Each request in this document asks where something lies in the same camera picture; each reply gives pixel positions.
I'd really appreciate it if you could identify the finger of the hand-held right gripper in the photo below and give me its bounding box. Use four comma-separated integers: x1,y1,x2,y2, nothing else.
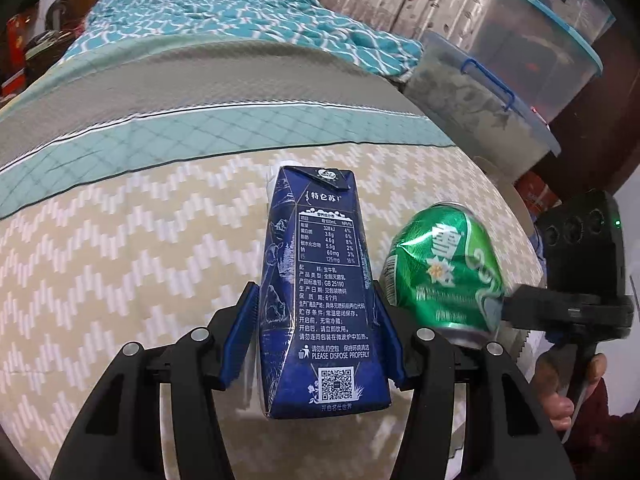
500,284,551,332

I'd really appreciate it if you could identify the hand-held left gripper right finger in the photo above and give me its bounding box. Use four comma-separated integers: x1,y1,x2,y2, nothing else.
372,280,576,480

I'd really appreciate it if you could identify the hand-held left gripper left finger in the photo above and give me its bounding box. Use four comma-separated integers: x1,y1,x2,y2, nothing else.
47,282,261,480

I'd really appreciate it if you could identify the green drink can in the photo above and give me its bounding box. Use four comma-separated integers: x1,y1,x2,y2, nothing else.
379,202,507,348

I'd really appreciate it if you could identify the dark blue milk carton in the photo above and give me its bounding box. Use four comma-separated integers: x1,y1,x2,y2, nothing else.
257,162,393,420

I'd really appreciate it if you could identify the person's right forearm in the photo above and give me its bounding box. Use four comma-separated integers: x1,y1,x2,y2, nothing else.
567,377,626,436

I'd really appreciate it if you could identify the person's right hand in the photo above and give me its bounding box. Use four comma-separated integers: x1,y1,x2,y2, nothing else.
532,342,608,431

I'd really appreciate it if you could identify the red cardboard box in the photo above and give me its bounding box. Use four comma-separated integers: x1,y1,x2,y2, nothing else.
515,172,561,218

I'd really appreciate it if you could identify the clear storage box teal rim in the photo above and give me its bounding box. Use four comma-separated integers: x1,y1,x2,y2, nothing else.
470,0,603,123
492,0,616,43

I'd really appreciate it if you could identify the teal patterned blanket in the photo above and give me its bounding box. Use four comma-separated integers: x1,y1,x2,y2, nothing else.
65,0,426,81

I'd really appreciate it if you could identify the dark wooden nightstand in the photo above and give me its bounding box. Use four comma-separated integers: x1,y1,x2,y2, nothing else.
25,30,76,81

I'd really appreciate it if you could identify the clear storage box blue handle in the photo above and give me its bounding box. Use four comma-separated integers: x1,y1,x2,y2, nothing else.
402,30,563,181

